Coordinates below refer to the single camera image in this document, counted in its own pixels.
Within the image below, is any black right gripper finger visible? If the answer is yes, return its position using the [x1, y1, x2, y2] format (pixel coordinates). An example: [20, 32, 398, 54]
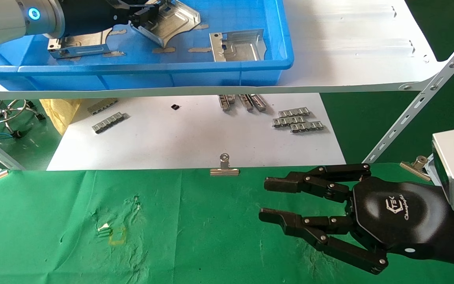
[259, 208, 389, 275]
[264, 163, 372, 204]

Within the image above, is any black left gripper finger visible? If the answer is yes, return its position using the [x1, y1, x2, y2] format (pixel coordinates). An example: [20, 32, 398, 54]
[130, 6, 160, 27]
[107, 0, 151, 7]

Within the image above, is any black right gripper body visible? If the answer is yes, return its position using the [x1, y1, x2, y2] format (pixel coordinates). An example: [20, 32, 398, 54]
[346, 177, 450, 260]

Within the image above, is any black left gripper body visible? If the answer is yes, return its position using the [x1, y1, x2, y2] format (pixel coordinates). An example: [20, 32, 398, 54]
[60, 0, 132, 39]

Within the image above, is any grey sheet metal bracket part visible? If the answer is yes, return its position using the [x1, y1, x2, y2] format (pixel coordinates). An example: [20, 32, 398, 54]
[47, 30, 114, 60]
[132, 0, 201, 49]
[210, 29, 268, 63]

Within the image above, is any grey metal clip strip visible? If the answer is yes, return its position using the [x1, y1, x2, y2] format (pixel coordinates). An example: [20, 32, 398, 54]
[250, 94, 268, 112]
[289, 121, 325, 133]
[87, 98, 118, 115]
[218, 95, 236, 112]
[272, 116, 306, 128]
[92, 112, 127, 134]
[277, 107, 311, 118]
[238, 94, 254, 112]

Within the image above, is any blue plastic tray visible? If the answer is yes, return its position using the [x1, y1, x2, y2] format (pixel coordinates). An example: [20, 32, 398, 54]
[0, 0, 294, 91]

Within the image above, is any green table cloth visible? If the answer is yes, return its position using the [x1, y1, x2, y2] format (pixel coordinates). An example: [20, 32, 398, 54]
[0, 163, 454, 284]

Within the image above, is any yellow cloth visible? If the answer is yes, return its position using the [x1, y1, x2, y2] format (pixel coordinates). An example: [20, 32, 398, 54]
[39, 99, 82, 136]

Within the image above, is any chrome stool base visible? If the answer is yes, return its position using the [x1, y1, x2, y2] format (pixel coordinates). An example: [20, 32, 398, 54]
[0, 99, 46, 138]

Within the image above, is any white board sheet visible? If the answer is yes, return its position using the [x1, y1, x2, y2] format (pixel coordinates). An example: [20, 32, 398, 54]
[47, 93, 346, 171]

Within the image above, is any long slotted metal strut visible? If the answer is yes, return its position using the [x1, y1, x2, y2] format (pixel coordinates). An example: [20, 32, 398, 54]
[365, 24, 454, 163]

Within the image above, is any white shelf board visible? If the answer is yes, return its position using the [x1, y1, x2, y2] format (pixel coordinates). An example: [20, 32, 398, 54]
[0, 0, 454, 100]

